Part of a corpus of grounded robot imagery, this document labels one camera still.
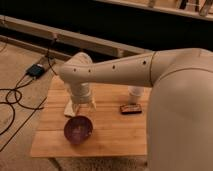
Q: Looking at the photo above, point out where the small dark rectangular box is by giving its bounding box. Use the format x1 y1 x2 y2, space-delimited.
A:
120 104 142 115

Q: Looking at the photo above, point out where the long wooden beam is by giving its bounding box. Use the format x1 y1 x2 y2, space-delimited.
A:
0 15 148 57

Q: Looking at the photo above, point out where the black cable on floor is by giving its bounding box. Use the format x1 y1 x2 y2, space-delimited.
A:
0 49 58 153

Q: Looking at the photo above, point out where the dark purple bowl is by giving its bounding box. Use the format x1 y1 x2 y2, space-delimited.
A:
64 116 93 144

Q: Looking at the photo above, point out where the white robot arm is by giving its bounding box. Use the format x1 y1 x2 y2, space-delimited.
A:
59 48 213 171

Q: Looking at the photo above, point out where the black power adapter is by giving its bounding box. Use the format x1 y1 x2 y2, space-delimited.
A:
26 64 45 78

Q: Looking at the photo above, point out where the translucent plastic cup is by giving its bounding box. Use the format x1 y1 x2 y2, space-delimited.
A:
128 86 144 104

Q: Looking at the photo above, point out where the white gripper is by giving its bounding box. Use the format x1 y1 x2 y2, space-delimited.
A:
64 83 96 117

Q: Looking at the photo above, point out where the wooden table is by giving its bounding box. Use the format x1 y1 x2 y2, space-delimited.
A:
30 76 149 157

